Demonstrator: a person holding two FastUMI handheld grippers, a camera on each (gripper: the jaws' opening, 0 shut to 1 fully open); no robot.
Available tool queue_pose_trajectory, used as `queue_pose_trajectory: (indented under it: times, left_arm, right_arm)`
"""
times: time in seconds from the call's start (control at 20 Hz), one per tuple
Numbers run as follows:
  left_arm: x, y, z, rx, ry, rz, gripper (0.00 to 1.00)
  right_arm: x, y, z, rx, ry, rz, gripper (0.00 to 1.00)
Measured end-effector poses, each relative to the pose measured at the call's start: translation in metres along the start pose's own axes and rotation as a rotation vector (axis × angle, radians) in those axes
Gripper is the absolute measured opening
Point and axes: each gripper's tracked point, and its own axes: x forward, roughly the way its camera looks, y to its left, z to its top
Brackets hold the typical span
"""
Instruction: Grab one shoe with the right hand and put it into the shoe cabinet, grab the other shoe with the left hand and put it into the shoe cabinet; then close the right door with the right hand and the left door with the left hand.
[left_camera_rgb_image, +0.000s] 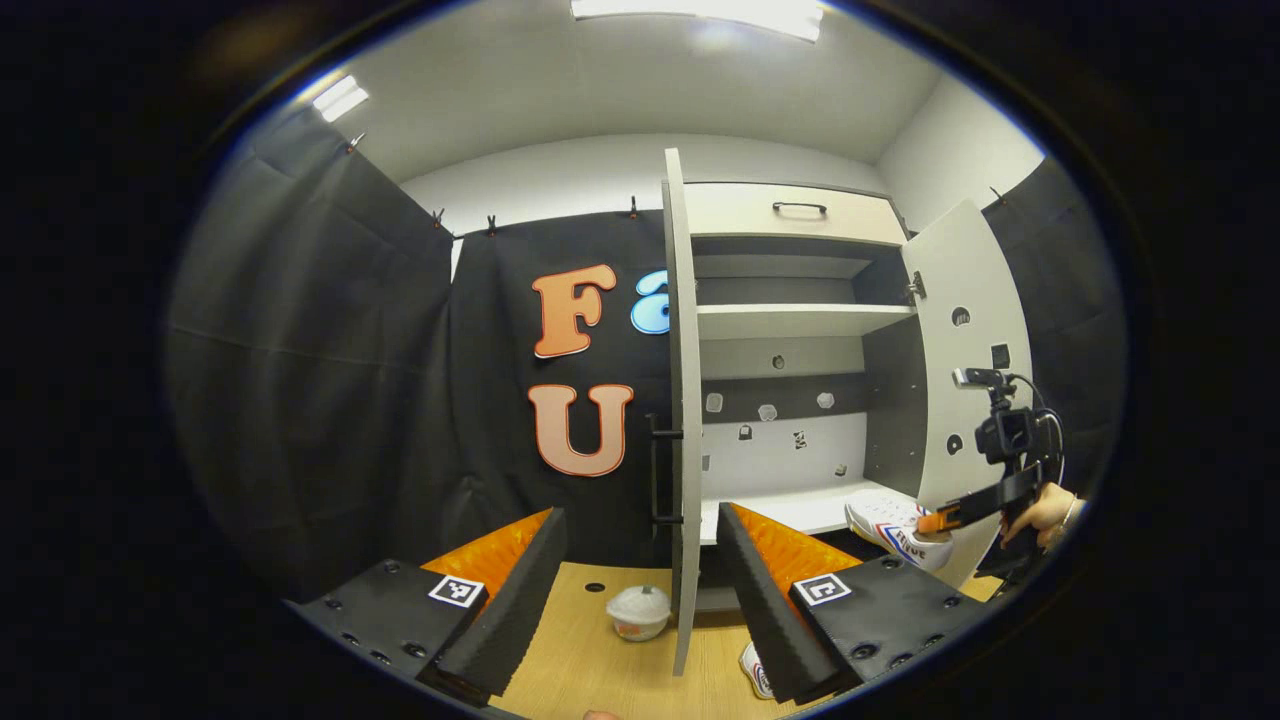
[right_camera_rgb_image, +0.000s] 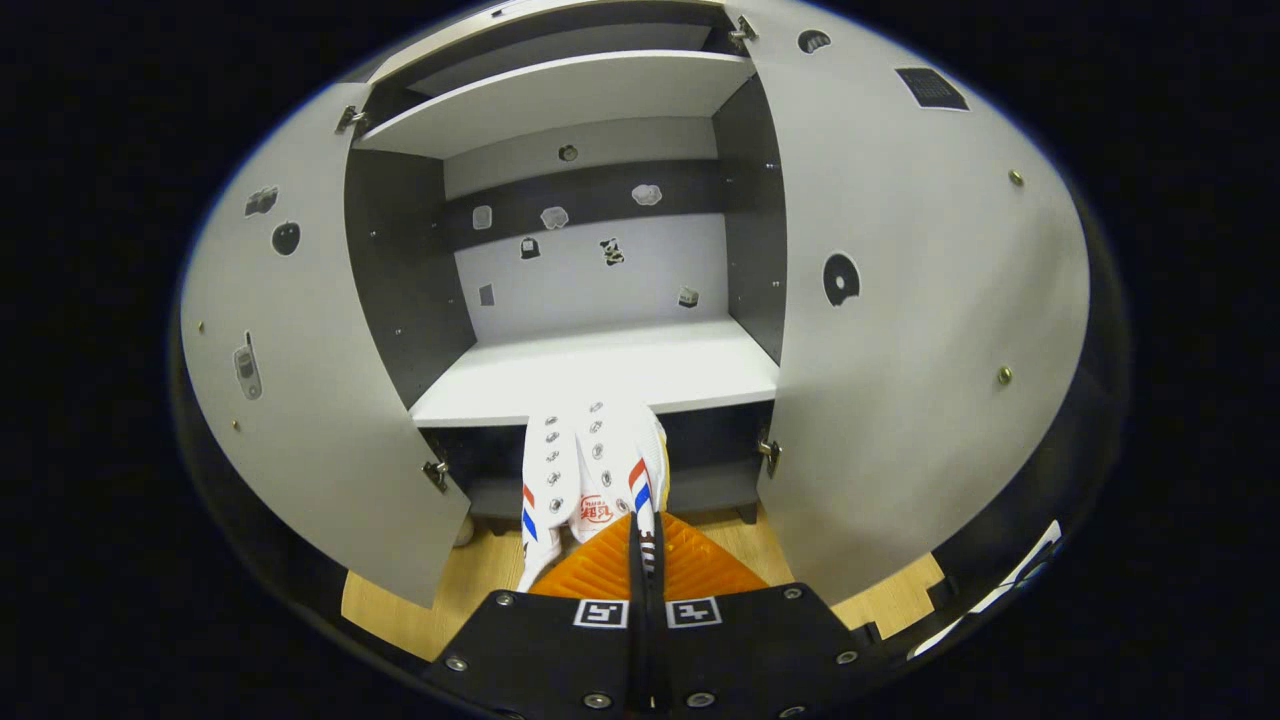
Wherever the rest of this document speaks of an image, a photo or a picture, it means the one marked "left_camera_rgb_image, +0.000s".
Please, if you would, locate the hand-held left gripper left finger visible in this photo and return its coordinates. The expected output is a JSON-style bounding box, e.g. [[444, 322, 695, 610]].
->
[[285, 507, 569, 706]]

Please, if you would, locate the white lidded bowl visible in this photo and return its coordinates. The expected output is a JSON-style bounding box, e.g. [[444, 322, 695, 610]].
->
[[606, 585, 673, 642]]

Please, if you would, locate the white shoe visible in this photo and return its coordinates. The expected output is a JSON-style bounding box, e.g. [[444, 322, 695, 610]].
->
[[738, 640, 777, 701], [843, 488, 956, 573]]

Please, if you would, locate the cream cabinet drawer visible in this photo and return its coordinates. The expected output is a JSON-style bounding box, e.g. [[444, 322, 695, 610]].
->
[[685, 183, 909, 247]]

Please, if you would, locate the black backdrop cloth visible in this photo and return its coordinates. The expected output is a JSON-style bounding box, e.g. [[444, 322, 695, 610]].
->
[[163, 105, 456, 601], [985, 155, 1131, 581], [385, 210, 676, 571]]

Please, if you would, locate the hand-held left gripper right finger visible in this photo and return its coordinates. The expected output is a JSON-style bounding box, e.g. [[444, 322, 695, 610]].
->
[[716, 502, 1001, 706]]

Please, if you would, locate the black door handle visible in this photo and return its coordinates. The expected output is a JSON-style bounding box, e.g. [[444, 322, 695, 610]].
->
[[647, 413, 686, 528]]

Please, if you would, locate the white shoe cabinet door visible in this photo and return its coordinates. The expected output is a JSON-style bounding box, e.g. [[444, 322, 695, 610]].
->
[[900, 198, 1036, 589], [660, 148, 704, 678]]

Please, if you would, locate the long ceiling light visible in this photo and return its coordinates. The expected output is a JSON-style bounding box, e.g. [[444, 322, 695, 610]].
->
[[570, 0, 826, 43], [312, 75, 371, 123]]

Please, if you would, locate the white shoe cabinet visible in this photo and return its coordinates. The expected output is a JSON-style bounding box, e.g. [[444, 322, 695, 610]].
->
[[665, 180, 931, 613]]

